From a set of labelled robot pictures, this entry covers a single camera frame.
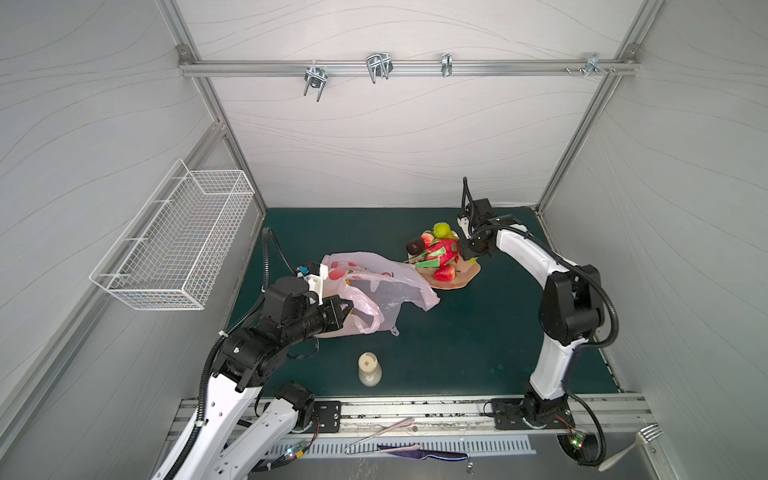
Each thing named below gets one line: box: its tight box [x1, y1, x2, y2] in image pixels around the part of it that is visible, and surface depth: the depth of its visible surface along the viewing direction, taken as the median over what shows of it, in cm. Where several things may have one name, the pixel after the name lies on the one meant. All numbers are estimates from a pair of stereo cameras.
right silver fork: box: [598, 423, 664, 472], surface depth 72 cm
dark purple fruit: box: [406, 237, 424, 255], surface depth 100 cm
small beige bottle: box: [358, 351, 383, 388], surface depth 75 cm
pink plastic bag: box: [316, 251, 440, 339], surface depth 87 cm
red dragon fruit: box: [414, 238, 460, 269], surface depth 97 cm
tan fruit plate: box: [413, 258, 481, 290], surface depth 100 cm
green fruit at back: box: [432, 222, 456, 240], surface depth 103 cm
